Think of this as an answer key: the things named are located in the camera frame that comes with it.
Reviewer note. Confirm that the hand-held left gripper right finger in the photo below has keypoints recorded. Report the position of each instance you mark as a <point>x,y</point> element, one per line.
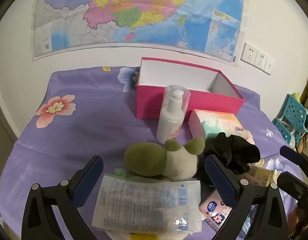
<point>219,180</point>

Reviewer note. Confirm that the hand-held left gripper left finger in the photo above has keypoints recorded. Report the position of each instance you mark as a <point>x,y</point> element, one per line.
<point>90,177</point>

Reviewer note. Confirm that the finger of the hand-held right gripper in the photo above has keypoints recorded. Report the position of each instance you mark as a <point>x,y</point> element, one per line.
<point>291,182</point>
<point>291,155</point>

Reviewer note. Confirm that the yellow white wet wipes pack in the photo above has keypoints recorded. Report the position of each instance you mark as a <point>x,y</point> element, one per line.
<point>262,177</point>

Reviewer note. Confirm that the green white packet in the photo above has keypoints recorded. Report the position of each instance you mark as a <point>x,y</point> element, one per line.
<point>121,173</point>

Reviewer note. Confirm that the floral pocket tissue packet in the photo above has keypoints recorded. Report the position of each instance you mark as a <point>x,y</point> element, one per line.
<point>214,212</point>

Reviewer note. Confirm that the black cloth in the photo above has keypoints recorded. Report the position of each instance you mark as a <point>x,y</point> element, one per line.
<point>236,150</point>

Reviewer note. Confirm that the green plush toy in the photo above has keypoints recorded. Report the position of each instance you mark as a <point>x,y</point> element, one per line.
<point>149,160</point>

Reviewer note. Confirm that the pink cardboard box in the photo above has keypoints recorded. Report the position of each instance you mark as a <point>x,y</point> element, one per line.
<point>149,102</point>

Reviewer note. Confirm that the purple floral bed sheet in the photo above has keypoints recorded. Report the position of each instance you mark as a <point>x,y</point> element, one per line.
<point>81,135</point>

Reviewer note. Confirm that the blue plastic rack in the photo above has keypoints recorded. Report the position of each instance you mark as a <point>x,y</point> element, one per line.
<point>294,110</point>

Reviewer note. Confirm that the clear plastic packet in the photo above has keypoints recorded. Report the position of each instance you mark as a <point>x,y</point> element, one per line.
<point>139,202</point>

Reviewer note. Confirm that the pastel tissue pack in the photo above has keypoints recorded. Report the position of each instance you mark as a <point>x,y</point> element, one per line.
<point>214,122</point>

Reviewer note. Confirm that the white pump bottle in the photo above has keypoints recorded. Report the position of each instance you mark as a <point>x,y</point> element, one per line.
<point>169,122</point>

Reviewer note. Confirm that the colourful wall map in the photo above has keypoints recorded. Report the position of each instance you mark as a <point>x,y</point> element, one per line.
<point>144,17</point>

